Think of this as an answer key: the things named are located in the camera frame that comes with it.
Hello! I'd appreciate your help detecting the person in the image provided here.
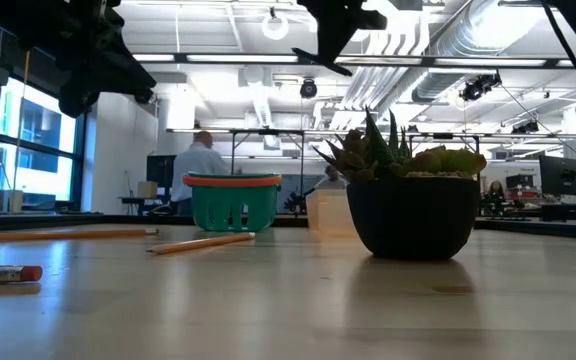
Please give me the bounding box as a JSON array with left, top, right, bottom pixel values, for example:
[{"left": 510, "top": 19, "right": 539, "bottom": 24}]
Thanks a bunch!
[
  {"left": 170, "top": 130, "right": 230, "bottom": 217},
  {"left": 314, "top": 164, "right": 348, "bottom": 191},
  {"left": 486, "top": 180, "right": 508, "bottom": 202}
]

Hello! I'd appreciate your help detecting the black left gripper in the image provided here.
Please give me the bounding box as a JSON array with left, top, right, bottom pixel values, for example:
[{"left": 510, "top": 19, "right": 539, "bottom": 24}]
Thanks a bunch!
[{"left": 37, "top": 0, "right": 158, "bottom": 120}]

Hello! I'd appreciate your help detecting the black monitor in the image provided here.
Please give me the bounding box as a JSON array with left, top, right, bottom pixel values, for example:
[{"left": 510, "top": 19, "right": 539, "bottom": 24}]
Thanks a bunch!
[
  {"left": 539, "top": 155, "right": 576, "bottom": 198},
  {"left": 146, "top": 154, "right": 177, "bottom": 190}
]

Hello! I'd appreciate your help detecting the succulent in black pot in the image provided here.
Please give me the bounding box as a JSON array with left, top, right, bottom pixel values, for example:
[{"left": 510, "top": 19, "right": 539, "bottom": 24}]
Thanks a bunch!
[{"left": 312, "top": 105, "right": 488, "bottom": 262}]

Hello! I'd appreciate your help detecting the black ceiling camera cluster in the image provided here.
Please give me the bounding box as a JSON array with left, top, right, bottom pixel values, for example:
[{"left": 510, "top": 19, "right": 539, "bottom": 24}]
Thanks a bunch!
[
  {"left": 511, "top": 119, "right": 540, "bottom": 135},
  {"left": 459, "top": 72, "right": 503, "bottom": 103}
]

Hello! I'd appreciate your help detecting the black aluminium table frame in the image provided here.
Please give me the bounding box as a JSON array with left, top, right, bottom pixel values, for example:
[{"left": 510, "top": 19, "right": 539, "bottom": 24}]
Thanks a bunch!
[{"left": 0, "top": 212, "right": 576, "bottom": 242}]

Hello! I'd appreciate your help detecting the black metal rig frame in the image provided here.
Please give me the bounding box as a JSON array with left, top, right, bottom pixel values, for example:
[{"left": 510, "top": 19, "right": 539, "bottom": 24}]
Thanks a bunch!
[{"left": 228, "top": 128, "right": 306, "bottom": 201}]

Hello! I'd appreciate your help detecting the black mechanical device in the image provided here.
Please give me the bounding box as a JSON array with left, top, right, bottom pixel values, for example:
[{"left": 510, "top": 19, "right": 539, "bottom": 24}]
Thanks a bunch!
[{"left": 284, "top": 187, "right": 316, "bottom": 215}]

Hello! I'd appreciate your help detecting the cardboard box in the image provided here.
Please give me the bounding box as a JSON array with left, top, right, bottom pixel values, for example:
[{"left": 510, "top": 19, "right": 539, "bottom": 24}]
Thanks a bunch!
[{"left": 136, "top": 180, "right": 160, "bottom": 199}]

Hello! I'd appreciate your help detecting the black overhead light bar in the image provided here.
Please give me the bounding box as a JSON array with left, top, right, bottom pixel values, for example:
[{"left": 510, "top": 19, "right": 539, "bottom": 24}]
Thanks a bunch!
[{"left": 132, "top": 51, "right": 576, "bottom": 70}]

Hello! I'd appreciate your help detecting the dark desk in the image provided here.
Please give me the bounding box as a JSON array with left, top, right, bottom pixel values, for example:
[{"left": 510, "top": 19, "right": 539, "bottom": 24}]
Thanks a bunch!
[{"left": 540, "top": 202, "right": 576, "bottom": 225}]

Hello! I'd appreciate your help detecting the orange translucent tray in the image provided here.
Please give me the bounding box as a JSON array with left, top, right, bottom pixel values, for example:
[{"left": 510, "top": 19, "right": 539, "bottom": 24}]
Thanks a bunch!
[{"left": 305, "top": 188, "right": 359, "bottom": 237}]

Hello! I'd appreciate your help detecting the thin yellow cord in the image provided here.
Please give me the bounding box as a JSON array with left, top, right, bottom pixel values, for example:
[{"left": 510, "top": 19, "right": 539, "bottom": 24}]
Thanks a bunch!
[{"left": 12, "top": 49, "right": 32, "bottom": 201}]

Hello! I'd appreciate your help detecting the white cup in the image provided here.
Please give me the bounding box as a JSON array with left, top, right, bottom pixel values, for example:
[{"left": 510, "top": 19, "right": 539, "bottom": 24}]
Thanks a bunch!
[{"left": 2, "top": 189, "right": 24, "bottom": 214}]

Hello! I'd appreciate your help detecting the white ring light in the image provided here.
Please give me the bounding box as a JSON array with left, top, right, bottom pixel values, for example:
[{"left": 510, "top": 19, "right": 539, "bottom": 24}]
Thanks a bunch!
[{"left": 260, "top": 10, "right": 291, "bottom": 42}]

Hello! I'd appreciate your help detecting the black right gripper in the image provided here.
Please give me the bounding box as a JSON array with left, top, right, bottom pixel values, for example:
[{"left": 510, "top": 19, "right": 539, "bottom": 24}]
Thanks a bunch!
[{"left": 297, "top": 0, "right": 388, "bottom": 62}]

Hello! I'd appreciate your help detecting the green basket with orange rim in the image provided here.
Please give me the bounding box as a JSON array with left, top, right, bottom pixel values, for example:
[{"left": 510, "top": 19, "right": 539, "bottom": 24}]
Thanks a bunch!
[{"left": 182, "top": 172, "right": 283, "bottom": 233}]

